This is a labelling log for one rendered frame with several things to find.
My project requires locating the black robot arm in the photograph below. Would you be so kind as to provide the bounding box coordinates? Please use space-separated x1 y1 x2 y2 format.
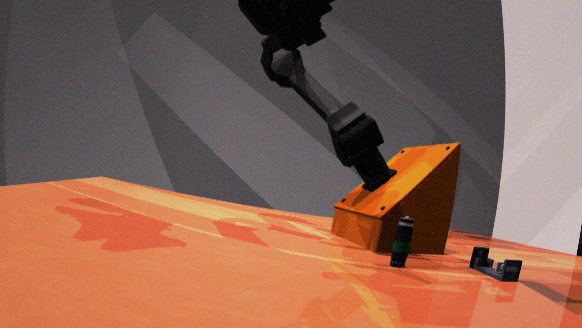
261 17 397 192

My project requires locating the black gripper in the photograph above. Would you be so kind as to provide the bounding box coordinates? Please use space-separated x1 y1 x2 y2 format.
238 0 335 36

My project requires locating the black cylindrical battery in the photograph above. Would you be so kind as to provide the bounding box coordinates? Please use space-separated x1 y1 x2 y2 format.
390 216 414 268

